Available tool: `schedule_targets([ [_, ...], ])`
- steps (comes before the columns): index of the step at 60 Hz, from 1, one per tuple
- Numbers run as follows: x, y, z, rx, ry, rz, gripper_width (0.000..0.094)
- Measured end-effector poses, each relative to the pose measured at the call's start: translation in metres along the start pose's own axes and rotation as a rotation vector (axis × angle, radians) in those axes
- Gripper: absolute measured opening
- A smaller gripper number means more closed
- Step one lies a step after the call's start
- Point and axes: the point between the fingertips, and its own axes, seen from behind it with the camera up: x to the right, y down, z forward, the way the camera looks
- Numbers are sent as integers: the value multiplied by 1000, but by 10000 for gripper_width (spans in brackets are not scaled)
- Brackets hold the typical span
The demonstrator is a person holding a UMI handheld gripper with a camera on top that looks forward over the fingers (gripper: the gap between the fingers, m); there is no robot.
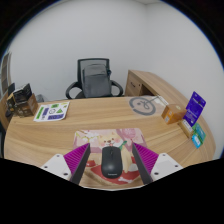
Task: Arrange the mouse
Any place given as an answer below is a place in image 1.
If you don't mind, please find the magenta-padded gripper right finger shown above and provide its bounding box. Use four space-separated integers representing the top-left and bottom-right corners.
132 142 184 185

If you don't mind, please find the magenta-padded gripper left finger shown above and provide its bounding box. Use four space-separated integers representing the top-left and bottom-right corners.
42 142 92 185

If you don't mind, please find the black computer mouse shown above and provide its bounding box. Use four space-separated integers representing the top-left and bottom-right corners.
101 146 123 179

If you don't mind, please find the cartoon print mouse pad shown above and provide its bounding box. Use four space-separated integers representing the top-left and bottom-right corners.
72 128 148 186

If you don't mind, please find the small tan box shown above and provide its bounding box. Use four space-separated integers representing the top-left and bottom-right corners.
178 119 194 139

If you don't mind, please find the orange box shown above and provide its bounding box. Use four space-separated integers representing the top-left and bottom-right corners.
161 103 188 125

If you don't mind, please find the small blue box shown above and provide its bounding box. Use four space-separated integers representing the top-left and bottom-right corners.
191 133 204 149

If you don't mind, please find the white printed leaflet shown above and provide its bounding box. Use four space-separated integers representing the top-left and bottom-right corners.
33 101 71 123

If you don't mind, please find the green box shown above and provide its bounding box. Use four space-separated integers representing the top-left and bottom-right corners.
193 122 207 141

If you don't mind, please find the purple card package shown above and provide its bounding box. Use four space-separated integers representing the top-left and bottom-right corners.
182 91 207 128

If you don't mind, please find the large brown open carton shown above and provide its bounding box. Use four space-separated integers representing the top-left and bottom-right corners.
13 83 39 118

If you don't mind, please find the wooden side desk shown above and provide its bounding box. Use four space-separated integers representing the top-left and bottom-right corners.
124 69 188 108

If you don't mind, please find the grey backpack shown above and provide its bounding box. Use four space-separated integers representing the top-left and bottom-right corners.
81 63 112 99

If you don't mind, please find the small brown carton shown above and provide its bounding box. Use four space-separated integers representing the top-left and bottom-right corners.
5 92 18 118

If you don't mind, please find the black mesh office chair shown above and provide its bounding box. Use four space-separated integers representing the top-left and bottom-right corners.
65 57 125 100

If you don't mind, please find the wooden shelf unit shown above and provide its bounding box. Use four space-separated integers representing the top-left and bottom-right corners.
0 51 13 98

